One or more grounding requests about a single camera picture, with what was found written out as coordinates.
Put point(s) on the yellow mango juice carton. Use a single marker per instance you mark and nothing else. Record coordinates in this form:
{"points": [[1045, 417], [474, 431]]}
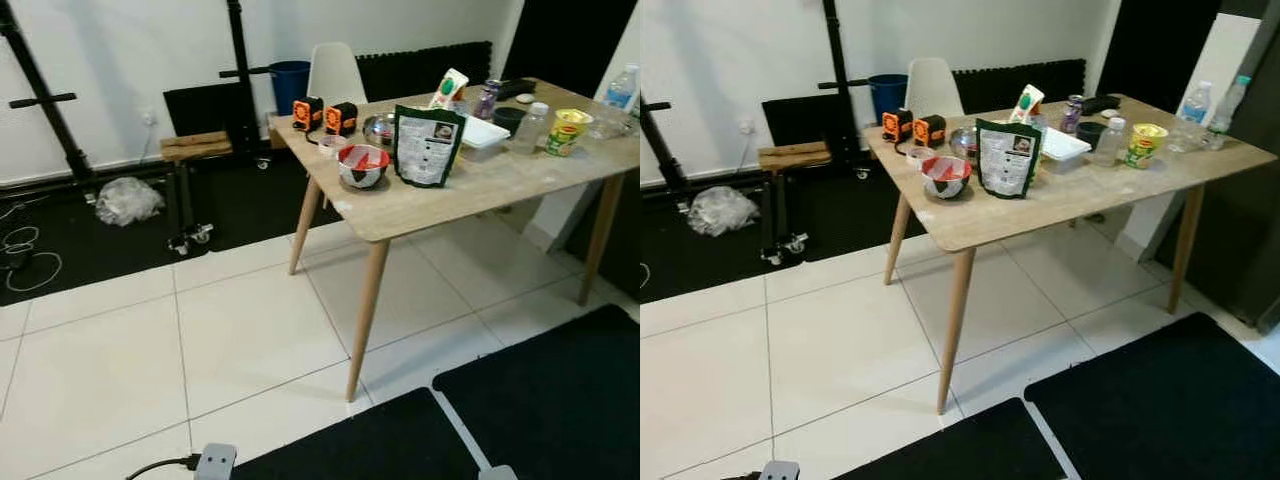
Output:
{"points": [[448, 90], [1027, 104]]}

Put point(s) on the grey steel fridge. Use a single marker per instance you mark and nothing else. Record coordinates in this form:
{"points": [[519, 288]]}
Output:
{"points": [[1250, 200]]}

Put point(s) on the clear plastic bag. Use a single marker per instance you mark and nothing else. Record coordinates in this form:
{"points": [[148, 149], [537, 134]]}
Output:
{"points": [[722, 211], [128, 202]]}

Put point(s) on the black rack pole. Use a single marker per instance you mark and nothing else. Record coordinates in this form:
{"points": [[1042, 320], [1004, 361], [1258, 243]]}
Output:
{"points": [[665, 150], [40, 100], [241, 60], [838, 60]]}

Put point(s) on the yellow green noodle cup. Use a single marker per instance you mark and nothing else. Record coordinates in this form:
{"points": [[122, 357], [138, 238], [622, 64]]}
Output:
{"points": [[567, 135], [1146, 147]]}

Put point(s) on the blue label water bottle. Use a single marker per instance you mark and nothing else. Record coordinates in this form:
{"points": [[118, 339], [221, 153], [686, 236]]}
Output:
{"points": [[1190, 118], [615, 100]]}

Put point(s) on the light wooden table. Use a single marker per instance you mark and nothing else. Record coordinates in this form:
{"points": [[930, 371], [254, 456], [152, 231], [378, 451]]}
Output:
{"points": [[1100, 195], [500, 185]]}

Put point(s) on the small clear plastic bottle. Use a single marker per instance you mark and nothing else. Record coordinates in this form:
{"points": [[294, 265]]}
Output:
{"points": [[1110, 143], [531, 130]]}

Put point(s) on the wooden bench on casters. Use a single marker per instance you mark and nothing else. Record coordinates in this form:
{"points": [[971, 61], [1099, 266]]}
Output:
{"points": [[795, 155], [195, 145]]}

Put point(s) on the black cup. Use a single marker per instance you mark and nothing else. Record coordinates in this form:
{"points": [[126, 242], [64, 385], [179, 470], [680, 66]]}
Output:
{"points": [[1091, 134], [509, 120]]}

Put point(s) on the black floor mat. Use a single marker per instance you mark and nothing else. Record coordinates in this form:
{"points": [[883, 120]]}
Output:
{"points": [[850, 215], [1160, 410], [960, 455], [370, 450], [240, 200], [560, 400]]}

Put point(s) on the white plastic container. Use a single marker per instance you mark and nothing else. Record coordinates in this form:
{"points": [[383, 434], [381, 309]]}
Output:
{"points": [[485, 135], [1066, 148]]}

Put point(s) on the purple drink can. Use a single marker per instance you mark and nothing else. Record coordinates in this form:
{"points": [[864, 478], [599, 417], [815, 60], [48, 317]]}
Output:
{"points": [[487, 100], [1072, 114]]}

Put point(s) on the green black food pouch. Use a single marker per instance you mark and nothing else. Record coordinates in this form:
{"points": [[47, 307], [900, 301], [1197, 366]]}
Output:
{"points": [[428, 150], [1008, 160]]}

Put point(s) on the orange black device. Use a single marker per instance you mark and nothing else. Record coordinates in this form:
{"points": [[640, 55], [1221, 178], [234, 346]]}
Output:
{"points": [[341, 119], [897, 125], [930, 131], [307, 113]]}

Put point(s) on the steel bowl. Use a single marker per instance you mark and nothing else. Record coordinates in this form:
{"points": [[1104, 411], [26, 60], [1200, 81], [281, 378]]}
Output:
{"points": [[379, 130], [963, 143]]}

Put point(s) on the red white noodle bowl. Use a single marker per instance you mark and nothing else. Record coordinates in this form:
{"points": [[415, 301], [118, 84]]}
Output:
{"points": [[946, 178], [363, 168]]}

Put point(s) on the blue bucket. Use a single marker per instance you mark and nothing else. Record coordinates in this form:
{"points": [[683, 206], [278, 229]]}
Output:
{"points": [[290, 85], [888, 97]]}

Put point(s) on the small clear cup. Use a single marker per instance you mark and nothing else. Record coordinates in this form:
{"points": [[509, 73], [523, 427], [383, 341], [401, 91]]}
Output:
{"points": [[918, 155], [332, 146]]}

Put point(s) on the white plastic chair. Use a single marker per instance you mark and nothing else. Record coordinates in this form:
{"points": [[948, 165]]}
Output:
{"points": [[335, 70], [933, 85]]}

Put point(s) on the green cap water bottle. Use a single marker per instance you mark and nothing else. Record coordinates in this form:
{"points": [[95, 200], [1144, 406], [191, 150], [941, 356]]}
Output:
{"points": [[1228, 110]]}

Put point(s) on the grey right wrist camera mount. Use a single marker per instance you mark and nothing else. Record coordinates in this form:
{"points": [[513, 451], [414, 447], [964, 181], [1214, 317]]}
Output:
{"points": [[497, 474]]}

